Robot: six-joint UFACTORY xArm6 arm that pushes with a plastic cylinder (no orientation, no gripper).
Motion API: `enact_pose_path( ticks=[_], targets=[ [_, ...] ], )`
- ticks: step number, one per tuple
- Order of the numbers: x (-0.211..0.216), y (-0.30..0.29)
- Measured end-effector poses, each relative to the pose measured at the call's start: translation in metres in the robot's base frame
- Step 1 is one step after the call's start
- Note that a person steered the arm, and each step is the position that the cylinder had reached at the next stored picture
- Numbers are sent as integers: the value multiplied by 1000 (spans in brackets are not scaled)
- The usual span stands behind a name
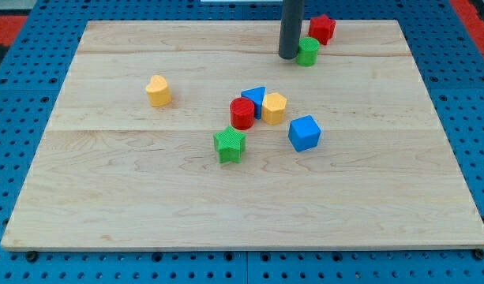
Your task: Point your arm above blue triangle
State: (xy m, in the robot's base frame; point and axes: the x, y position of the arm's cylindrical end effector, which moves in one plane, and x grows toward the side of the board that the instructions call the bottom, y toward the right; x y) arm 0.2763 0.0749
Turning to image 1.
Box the grey cylindrical robot arm rod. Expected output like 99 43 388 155
278 0 306 60

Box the yellow hexagon block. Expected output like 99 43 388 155
261 92 287 125

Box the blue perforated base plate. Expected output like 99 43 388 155
0 0 484 283

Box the green cylinder block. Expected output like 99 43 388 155
296 37 320 67

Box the red star block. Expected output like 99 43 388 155
308 14 336 45

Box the blue cube block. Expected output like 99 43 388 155
288 115 321 152

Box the blue triangle block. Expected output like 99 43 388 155
241 86 266 119

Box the light wooden board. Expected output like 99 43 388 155
1 20 484 252

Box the red cylinder block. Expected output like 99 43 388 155
230 97 255 130

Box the yellow heart block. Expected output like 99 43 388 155
145 75 172 107

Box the green star block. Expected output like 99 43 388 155
213 125 246 163

